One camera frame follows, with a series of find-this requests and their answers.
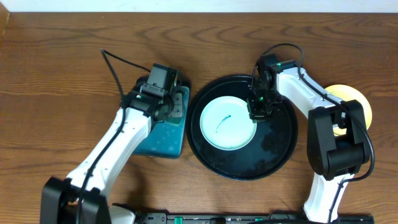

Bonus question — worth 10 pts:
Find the round black tray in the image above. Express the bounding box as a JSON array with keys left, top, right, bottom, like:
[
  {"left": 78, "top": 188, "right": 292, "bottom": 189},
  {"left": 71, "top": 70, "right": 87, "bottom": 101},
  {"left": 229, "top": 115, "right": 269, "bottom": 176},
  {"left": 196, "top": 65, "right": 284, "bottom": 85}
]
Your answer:
[{"left": 186, "top": 75, "right": 298, "bottom": 180}]

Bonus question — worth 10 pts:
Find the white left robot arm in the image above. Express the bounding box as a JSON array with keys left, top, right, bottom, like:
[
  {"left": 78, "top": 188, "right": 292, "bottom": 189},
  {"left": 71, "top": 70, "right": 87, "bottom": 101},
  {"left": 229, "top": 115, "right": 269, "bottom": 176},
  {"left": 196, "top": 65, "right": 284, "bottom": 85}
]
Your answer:
[{"left": 40, "top": 85, "right": 190, "bottom": 223}]

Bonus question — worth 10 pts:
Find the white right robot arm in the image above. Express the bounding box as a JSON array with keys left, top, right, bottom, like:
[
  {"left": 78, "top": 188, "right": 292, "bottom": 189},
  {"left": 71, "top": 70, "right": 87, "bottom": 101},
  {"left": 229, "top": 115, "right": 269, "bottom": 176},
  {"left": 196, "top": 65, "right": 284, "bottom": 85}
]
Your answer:
[{"left": 248, "top": 57, "right": 375, "bottom": 223}]

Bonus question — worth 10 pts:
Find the yellow plate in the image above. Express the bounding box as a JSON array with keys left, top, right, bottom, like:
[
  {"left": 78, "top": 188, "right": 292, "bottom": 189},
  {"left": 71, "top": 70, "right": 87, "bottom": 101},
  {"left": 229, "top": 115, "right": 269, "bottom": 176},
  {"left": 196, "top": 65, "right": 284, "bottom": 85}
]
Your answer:
[{"left": 325, "top": 85, "right": 373, "bottom": 129}]

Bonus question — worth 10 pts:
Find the light green plate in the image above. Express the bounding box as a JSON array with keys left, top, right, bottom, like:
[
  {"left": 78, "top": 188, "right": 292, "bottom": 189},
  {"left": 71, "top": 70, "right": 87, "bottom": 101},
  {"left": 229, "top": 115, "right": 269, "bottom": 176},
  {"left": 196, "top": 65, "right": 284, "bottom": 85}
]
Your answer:
[{"left": 200, "top": 96, "right": 257, "bottom": 151}]

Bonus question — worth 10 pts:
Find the black rectangular water tray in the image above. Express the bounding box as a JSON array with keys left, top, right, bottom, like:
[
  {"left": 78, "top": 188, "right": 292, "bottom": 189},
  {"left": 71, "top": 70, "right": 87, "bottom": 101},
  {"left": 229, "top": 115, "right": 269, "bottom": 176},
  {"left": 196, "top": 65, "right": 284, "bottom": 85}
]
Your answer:
[{"left": 132, "top": 80, "right": 191, "bottom": 159}]

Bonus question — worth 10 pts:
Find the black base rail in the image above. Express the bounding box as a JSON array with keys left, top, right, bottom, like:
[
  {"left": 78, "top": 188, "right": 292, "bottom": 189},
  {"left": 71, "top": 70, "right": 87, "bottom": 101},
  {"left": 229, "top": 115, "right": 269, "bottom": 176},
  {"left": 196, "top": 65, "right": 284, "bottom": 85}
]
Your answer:
[{"left": 108, "top": 203, "right": 376, "bottom": 224}]

